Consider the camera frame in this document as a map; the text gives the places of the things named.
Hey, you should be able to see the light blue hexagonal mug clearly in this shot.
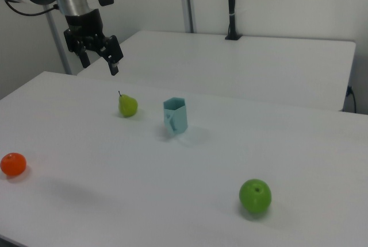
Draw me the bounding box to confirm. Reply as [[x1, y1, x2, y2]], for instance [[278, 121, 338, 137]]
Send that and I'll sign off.
[[163, 97, 189, 137]]

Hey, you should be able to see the black camera stand pole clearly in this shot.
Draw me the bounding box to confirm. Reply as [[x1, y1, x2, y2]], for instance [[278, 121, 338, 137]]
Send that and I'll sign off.
[[224, 0, 242, 41]]

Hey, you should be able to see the green toy apple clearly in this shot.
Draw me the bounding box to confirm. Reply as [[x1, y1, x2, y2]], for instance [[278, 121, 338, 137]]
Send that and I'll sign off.
[[238, 178, 273, 214]]

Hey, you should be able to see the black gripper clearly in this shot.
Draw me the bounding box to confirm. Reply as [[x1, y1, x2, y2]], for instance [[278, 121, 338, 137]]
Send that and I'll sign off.
[[63, 9, 125, 76]]

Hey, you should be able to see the slanted grey frame post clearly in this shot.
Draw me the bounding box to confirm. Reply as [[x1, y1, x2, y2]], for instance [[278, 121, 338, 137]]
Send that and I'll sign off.
[[45, 11, 73, 76]]

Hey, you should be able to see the orange toy mandarin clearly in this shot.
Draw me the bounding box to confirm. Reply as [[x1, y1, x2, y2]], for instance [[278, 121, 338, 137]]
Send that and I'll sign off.
[[0, 152, 28, 177]]

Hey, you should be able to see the black wall socket cable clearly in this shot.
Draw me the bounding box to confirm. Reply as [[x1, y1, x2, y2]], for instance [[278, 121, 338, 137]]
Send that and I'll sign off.
[[346, 85, 358, 114]]

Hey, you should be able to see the green toy pear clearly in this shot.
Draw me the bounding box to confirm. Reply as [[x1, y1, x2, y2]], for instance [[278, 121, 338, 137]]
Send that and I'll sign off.
[[117, 90, 139, 118]]

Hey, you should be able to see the grey wall frame post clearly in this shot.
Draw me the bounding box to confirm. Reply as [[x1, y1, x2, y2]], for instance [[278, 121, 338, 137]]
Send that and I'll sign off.
[[177, 0, 197, 33]]

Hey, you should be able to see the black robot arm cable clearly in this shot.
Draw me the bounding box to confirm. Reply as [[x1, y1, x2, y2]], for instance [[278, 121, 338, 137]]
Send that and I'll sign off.
[[0, 0, 60, 17]]

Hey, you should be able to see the white background table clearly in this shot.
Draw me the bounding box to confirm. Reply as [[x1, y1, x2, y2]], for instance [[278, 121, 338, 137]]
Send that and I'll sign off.
[[76, 30, 357, 113]]

